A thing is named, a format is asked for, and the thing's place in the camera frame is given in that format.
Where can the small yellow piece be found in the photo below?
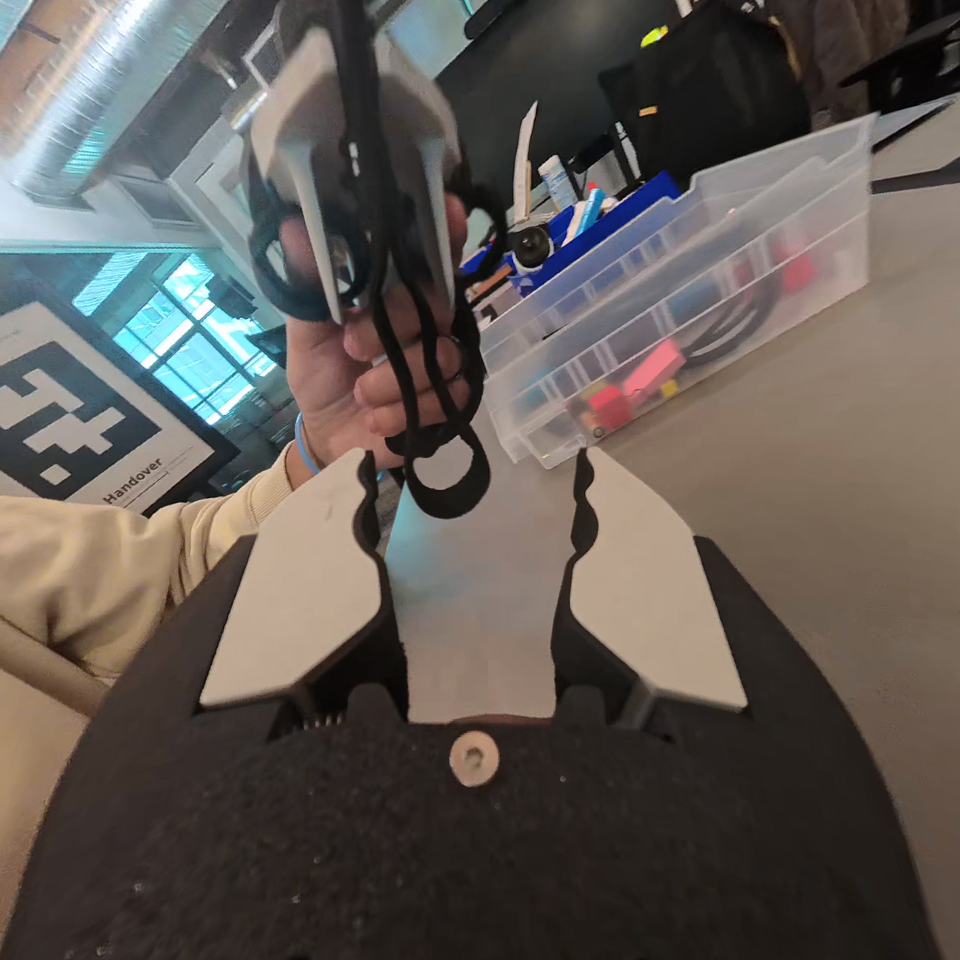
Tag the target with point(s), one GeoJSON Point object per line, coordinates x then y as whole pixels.
{"type": "Point", "coordinates": [669, 389]}

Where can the person's left hand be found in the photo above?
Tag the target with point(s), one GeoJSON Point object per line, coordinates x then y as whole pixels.
{"type": "Point", "coordinates": [337, 390]}

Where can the white paper strip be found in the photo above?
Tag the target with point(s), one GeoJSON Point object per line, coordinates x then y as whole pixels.
{"type": "Point", "coordinates": [525, 157]}

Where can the pink plastic block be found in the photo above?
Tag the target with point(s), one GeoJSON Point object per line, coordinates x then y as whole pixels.
{"type": "Point", "coordinates": [652, 367]}

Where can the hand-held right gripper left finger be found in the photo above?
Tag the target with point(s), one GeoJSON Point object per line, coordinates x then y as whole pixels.
{"type": "Point", "coordinates": [300, 600]}

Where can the framed marker poster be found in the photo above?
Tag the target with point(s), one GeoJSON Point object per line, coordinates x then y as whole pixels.
{"type": "Point", "coordinates": [75, 420]}

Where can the black video bar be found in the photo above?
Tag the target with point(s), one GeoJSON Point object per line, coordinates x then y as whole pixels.
{"type": "Point", "coordinates": [491, 19]}

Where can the yellow sticker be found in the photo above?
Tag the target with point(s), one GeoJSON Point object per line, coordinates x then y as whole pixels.
{"type": "Point", "coordinates": [654, 35]}

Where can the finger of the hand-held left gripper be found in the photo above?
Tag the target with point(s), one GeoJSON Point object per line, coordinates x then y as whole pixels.
{"type": "Point", "coordinates": [420, 127]}
{"type": "Point", "coordinates": [300, 112]}

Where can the brown jacket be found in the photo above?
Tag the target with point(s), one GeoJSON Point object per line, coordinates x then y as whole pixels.
{"type": "Point", "coordinates": [840, 45]}

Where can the grey desk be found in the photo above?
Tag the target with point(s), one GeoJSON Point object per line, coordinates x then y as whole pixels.
{"type": "Point", "coordinates": [750, 525]}

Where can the blue wristband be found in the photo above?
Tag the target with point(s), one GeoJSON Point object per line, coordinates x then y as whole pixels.
{"type": "Point", "coordinates": [306, 450]}

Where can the clear plastic organizer tray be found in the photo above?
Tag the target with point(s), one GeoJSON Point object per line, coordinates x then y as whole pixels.
{"type": "Point", "coordinates": [825, 195]}

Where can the large metal duct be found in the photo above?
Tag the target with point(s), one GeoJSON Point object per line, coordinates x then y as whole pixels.
{"type": "Point", "coordinates": [97, 90]}

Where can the blue plastic piece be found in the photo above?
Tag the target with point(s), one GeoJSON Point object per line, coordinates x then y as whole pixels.
{"type": "Point", "coordinates": [688, 309]}

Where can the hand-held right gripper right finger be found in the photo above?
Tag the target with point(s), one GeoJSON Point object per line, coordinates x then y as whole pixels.
{"type": "Point", "coordinates": [652, 600]}

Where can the black jacket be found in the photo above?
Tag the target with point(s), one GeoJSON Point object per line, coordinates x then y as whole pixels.
{"type": "Point", "coordinates": [712, 90]}

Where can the blue plastic parts bin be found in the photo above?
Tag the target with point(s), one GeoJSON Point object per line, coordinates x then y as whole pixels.
{"type": "Point", "coordinates": [645, 199]}

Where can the large black wall screen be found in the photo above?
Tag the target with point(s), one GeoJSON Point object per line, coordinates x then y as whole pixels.
{"type": "Point", "coordinates": [540, 75]}

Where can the person's cream sweater torso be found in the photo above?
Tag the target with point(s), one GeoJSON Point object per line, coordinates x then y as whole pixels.
{"type": "Point", "coordinates": [30, 750]}

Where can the white round camera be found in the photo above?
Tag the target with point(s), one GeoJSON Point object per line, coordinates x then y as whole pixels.
{"type": "Point", "coordinates": [532, 247]}

